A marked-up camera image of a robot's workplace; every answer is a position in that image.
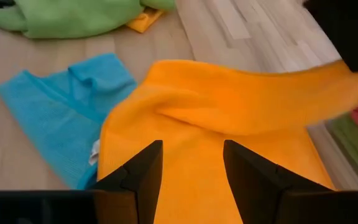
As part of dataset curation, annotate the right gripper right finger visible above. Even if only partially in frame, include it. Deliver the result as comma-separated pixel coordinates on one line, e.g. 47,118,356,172
223,139,332,224

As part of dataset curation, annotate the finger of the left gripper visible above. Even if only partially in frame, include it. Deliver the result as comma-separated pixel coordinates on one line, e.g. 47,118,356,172
303,0,358,73

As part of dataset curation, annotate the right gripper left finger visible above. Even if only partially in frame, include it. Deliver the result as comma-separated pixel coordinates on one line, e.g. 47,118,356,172
91,139,163,224

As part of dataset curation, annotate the orange microfiber towel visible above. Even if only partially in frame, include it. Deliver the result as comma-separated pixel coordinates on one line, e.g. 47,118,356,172
97,58,358,224
126,7,165,34

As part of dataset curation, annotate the blue microfiber towel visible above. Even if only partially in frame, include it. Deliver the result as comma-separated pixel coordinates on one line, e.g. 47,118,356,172
0,52,138,190

